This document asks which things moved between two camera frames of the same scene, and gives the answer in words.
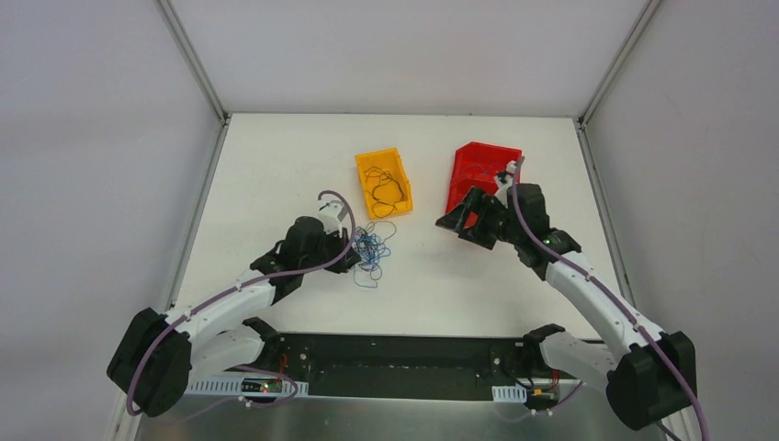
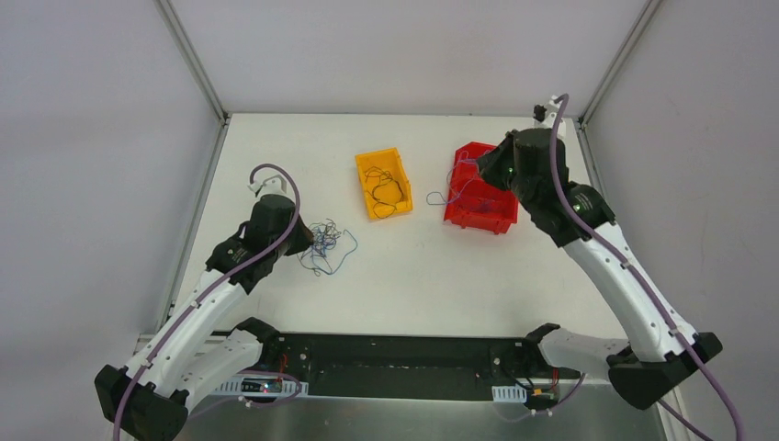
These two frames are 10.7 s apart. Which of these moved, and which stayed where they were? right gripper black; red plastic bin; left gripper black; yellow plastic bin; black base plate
Moved: left gripper black; right gripper black
Stayed: yellow plastic bin; red plastic bin; black base plate
